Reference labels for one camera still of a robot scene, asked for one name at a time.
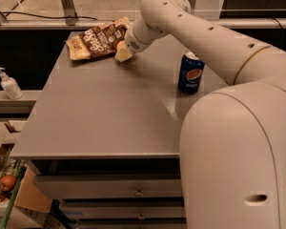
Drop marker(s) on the red apple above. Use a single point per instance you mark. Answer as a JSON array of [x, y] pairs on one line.
[[7, 183]]

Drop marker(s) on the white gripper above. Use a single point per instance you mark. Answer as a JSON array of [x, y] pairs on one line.
[[132, 42]]

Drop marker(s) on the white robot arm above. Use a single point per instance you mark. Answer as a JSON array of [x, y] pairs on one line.
[[233, 140]]

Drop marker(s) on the cardboard box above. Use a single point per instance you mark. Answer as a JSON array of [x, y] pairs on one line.
[[31, 206]]

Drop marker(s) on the blue Pepsi can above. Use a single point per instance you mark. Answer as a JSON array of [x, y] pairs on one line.
[[191, 70]]

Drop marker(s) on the orange fruit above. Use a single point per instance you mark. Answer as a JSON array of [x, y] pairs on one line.
[[121, 45]]

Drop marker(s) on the green stick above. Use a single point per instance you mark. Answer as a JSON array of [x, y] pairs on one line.
[[6, 217]]

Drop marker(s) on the brown chip bag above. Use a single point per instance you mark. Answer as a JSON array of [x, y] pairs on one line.
[[99, 40]]

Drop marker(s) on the white pump bottle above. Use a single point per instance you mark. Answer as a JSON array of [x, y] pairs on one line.
[[10, 86]]

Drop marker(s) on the grey drawer cabinet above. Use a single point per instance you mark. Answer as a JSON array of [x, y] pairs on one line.
[[103, 138]]

